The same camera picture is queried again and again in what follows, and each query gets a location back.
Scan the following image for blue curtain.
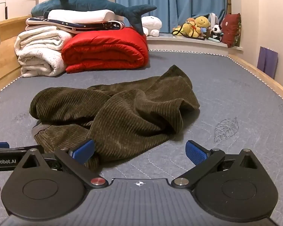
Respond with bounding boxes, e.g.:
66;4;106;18
115;0;229;34

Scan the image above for blue shark plush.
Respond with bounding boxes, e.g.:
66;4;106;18
31;0;157;35

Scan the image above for purple bag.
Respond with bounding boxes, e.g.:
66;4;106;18
257;47;279;79

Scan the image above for grey quilted mattress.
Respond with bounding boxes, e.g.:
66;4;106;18
0;49;283;226

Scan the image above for olive corduroy pants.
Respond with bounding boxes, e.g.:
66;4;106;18
29;65;200;170

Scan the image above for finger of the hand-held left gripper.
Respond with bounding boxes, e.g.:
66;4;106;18
0;142;44;157

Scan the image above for dark red cushion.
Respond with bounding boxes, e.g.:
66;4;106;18
221;13;241;48

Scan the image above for white round plush toy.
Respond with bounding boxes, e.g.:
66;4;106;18
141;16;162;37

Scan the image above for yellow round-faced plush toy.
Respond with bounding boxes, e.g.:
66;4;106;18
195;16;211;29

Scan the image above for white blue bag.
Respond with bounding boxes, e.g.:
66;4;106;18
209;12;221;27

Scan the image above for white fluffy folded blanket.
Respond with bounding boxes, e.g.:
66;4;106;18
14;25;74;78

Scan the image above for navy star-print folded blanket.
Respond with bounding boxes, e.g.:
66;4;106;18
25;18;125;34

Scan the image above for wooden bed frame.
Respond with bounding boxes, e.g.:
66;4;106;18
0;15;283;104

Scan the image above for white pillow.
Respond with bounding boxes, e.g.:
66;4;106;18
47;9;115;24

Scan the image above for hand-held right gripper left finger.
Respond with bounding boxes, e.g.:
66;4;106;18
21;139;109;190

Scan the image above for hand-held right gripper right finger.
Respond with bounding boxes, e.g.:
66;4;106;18
171;140;259;190

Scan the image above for panda plush toy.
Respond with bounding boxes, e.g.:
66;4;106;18
211;25;224;41

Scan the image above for red folded quilt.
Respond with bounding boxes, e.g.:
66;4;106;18
61;27;149;73

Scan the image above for yellow brown plush bear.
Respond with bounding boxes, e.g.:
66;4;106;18
172;18;203;38

